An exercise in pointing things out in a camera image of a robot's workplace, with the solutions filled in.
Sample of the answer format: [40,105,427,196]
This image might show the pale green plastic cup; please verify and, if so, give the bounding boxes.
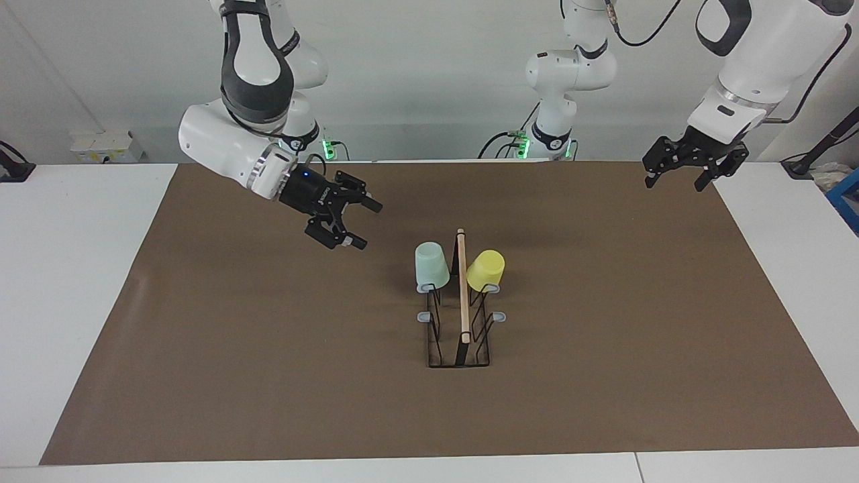
[414,241,451,291]

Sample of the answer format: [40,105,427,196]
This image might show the black base cable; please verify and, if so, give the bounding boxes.
[295,131,351,162]
[477,101,579,161]

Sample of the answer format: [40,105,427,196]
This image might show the black wire cup rack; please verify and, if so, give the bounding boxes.
[417,229,507,369]

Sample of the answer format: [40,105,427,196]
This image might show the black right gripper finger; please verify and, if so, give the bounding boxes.
[334,170,384,215]
[305,215,368,252]

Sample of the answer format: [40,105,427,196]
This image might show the black clamp stand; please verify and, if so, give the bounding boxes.
[781,105,859,179]
[0,141,36,184]

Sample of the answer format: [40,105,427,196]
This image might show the blue box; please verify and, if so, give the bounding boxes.
[826,168,859,236]

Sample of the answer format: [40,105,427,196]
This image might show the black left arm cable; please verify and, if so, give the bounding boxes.
[604,0,685,48]

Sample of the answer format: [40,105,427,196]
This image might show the white wall socket box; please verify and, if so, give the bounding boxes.
[70,129,146,164]

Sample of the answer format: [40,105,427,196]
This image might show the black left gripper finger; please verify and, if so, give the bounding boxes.
[642,136,687,189]
[694,146,750,193]

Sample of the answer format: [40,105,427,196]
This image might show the yellow plastic cup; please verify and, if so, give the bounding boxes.
[466,250,506,293]

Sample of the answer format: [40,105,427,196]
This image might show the brown table mat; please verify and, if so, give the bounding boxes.
[39,161,859,466]

